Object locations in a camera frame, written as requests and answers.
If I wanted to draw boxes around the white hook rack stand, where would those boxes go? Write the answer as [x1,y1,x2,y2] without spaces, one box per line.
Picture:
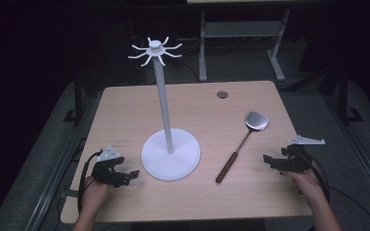
[127,36,202,182]

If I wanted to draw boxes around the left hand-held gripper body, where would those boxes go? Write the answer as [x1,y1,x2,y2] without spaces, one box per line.
[91,144,125,189]

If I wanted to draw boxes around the black metal stand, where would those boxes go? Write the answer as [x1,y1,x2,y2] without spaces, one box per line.
[63,71,86,125]
[336,65,365,124]

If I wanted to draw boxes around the person's right hand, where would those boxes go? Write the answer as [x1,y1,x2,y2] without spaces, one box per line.
[279,159,330,202]

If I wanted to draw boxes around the aluminium floor rail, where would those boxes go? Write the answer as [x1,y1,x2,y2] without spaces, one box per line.
[23,95,104,231]
[321,92,370,208]

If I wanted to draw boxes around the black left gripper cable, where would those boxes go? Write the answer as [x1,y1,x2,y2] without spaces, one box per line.
[77,150,103,214]

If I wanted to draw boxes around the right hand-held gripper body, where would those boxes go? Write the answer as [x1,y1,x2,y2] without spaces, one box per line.
[285,134,327,174]

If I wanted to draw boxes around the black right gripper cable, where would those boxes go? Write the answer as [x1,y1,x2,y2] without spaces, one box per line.
[310,158,332,204]

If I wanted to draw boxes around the grey metal rack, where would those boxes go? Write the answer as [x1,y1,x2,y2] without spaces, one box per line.
[186,0,292,83]

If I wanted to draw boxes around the person's left hand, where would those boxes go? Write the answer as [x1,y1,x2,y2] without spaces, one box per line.
[81,183,113,216]

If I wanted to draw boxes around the metal spatula with wooden handle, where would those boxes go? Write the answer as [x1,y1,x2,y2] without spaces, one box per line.
[215,111,270,185]

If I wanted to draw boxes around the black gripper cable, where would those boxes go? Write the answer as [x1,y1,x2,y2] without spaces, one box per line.
[77,150,103,214]
[310,158,332,204]

